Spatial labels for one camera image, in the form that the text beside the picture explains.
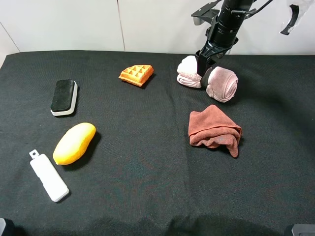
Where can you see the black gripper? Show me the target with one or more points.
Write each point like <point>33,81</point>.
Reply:
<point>205,55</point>

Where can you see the pink towel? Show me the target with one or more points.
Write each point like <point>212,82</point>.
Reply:
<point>219,83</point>

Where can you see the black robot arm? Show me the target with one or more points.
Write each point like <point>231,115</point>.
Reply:
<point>221,35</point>

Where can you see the grey object bottom right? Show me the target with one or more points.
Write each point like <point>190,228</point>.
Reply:
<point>303,230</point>

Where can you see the grey object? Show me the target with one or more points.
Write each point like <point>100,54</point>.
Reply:
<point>3,225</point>
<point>303,230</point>

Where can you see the grey object bottom left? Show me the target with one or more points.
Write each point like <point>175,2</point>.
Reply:
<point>3,225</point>

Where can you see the reddish brown cloth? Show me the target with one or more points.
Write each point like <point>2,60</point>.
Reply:
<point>213,128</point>

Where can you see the orange waffle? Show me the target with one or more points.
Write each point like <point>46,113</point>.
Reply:
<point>137,75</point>

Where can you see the black and white eraser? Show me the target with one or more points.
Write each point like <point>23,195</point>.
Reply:
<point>64,99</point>

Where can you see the yellow mango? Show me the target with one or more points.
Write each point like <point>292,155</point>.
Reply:
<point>74,143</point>

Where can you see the white plastic case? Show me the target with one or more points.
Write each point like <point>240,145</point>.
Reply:
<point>49,177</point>

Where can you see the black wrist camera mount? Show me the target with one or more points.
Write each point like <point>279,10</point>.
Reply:
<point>205,13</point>

